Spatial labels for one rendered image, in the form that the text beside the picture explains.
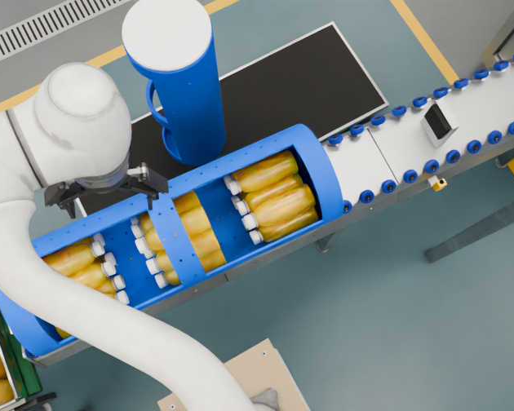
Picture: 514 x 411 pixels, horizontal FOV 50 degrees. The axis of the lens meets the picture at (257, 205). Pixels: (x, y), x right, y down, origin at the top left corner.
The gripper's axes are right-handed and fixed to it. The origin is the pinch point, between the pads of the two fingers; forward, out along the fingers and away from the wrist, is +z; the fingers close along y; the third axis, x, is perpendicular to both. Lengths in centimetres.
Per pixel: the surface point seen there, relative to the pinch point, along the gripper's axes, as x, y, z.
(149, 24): 75, 14, 51
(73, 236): 5.9, -12.1, 39.3
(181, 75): 58, 22, 55
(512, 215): 0, 118, 53
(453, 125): 24, 95, 35
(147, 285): -5, 4, 61
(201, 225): 4.6, 19.4, 38.2
